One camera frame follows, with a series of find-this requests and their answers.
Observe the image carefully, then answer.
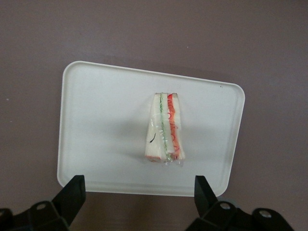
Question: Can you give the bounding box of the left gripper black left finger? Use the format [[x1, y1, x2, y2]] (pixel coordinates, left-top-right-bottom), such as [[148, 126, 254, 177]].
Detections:
[[0, 175, 87, 231]]

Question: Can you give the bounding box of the cream rectangular plastic tray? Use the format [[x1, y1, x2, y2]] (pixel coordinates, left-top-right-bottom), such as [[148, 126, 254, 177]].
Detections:
[[57, 60, 246, 197]]

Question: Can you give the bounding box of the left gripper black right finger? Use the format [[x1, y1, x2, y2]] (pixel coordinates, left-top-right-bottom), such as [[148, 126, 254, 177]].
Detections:
[[186, 175, 295, 231]]

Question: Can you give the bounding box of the triangle sandwich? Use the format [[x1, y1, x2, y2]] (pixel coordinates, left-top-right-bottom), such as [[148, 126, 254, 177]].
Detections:
[[145, 92, 186, 167]]

